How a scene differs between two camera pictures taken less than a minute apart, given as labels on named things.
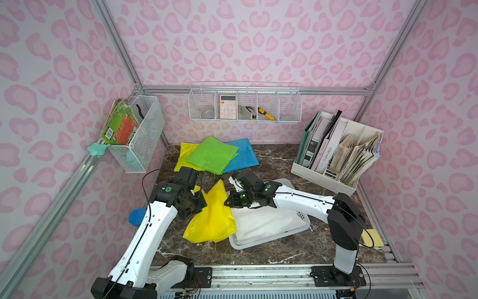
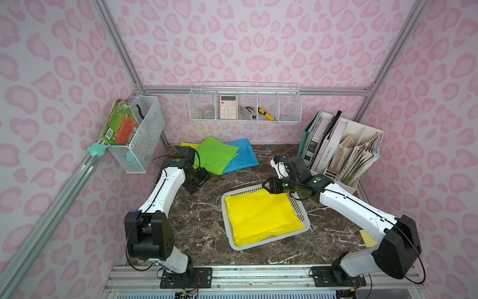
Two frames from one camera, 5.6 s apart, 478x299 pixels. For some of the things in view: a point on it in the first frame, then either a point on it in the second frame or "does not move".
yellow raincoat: (216, 222) -> (257, 215)
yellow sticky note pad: (367, 239) does not move
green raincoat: (213, 156) does not move
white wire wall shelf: (244, 101) does not move
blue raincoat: (246, 158) does not move
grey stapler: (248, 112) does not move
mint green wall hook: (97, 149) does not move
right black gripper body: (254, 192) -> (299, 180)
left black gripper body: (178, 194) -> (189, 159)
